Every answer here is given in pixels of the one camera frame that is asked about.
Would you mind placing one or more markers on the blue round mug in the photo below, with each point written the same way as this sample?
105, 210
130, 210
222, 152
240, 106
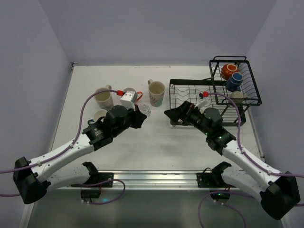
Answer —
234, 82

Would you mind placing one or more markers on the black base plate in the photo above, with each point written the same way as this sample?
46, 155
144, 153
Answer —
210, 178
100, 177

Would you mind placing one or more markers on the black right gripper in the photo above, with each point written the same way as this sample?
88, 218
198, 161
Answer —
184, 112

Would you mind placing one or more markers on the clear glass cup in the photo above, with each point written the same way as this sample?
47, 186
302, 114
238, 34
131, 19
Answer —
145, 109

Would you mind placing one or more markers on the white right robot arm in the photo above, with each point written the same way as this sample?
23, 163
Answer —
277, 192

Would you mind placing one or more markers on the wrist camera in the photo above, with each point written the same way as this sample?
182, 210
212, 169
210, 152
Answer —
128, 100
203, 102

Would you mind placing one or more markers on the orange ceramic mug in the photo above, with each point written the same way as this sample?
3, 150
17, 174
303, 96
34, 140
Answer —
139, 94

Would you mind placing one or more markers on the teal ceramic cup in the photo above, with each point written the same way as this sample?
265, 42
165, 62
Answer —
99, 114

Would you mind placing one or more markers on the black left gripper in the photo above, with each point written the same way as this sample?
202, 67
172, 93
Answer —
134, 116

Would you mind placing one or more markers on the beige ceramic mug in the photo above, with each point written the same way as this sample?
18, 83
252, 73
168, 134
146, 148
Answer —
103, 97

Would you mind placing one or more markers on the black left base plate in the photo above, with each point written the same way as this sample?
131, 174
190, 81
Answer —
100, 177

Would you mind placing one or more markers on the orange round mug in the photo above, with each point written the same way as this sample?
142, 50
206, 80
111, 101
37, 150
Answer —
228, 69

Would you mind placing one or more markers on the cream round mug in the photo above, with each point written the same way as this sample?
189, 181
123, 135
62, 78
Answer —
238, 97

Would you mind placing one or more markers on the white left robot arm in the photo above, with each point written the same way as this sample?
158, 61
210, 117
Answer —
34, 178

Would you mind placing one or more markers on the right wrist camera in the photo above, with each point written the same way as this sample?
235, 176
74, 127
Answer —
203, 102

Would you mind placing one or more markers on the tall floral cream mug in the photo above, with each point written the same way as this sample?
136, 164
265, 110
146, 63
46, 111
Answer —
156, 92

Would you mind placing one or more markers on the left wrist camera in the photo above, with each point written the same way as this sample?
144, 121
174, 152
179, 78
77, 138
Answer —
128, 100

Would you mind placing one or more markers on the aluminium mounting rail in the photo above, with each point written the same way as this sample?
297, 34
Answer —
156, 180

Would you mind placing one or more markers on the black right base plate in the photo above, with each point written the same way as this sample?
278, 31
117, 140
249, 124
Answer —
210, 178

